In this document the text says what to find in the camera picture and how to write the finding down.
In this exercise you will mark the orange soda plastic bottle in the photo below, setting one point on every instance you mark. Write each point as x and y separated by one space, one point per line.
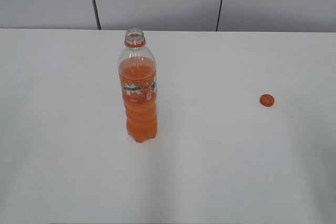
137 73

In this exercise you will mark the orange bottle cap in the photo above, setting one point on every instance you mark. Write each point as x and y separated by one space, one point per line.
267 100

